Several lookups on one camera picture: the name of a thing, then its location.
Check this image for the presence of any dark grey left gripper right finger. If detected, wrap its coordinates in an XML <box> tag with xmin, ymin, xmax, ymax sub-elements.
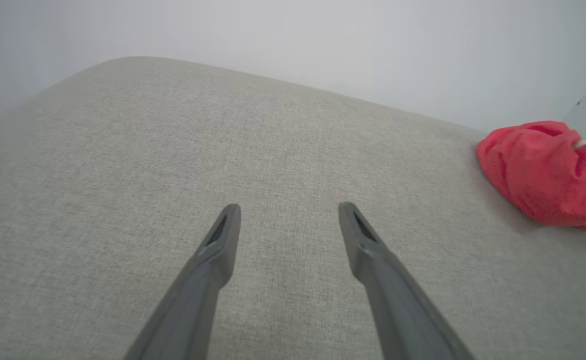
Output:
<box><xmin>338</xmin><ymin>201</ymin><xmax>475</xmax><ymax>360</ymax></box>

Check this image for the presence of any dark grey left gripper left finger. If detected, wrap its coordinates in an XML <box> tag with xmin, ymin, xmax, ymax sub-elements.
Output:
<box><xmin>125</xmin><ymin>203</ymin><xmax>242</xmax><ymax>360</ymax></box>

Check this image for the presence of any red and white jersey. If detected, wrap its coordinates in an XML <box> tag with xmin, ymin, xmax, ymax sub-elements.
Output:
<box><xmin>475</xmin><ymin>120</ymin><xmax>586</xmax><ymax>231</ymax></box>

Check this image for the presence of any beige grey fabric sofa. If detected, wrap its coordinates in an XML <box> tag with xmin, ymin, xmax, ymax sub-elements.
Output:
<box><xmin>0</xmin><ymin>56</ymin><xmax>586</xmax><ymax>360</ymax></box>

